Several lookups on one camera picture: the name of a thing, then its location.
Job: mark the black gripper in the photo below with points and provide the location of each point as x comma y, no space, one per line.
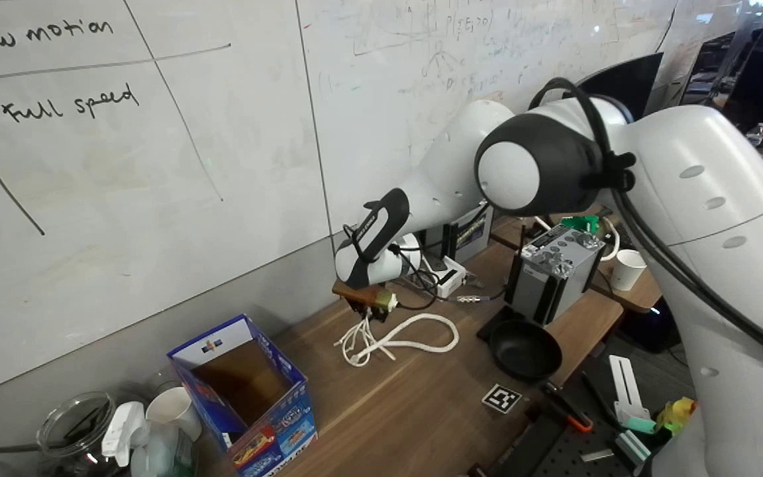
381,309

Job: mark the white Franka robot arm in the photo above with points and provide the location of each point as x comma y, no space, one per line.
716,222

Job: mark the white phone box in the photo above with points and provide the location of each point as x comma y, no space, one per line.
450,277

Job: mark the blue printed cardboard box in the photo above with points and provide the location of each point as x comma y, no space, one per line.
285,424

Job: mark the black white marker tag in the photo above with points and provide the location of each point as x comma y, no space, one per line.
503,399

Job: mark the black frying pan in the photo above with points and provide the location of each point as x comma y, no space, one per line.
523,353

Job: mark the grey battery with round caps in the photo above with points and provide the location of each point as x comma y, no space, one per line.
545,281

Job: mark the green plastic clip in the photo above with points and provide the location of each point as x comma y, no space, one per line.
585,223

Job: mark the clear plastic bottle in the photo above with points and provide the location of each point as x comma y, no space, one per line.
166,440

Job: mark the white paper cup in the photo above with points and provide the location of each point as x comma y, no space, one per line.
629,268

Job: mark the small grey metal bar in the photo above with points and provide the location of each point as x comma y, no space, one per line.
598,455

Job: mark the black computer tower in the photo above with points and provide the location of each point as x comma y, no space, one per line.
647,326

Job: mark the white spray bottle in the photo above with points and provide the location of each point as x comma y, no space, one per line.
121,434

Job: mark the teal plastic item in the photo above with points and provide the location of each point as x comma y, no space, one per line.
635,447

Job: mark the whiteboard with black writing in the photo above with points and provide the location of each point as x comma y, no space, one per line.
91,222

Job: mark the clear glass jar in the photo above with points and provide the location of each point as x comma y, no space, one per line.
72,424

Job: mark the yellow green plastic item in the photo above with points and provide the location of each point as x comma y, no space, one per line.
676,415

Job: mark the black computer monitor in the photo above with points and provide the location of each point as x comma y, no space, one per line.
636,80

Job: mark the white rail piece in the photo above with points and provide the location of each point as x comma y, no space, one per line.
627,386

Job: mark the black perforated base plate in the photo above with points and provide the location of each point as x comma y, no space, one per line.
674,379

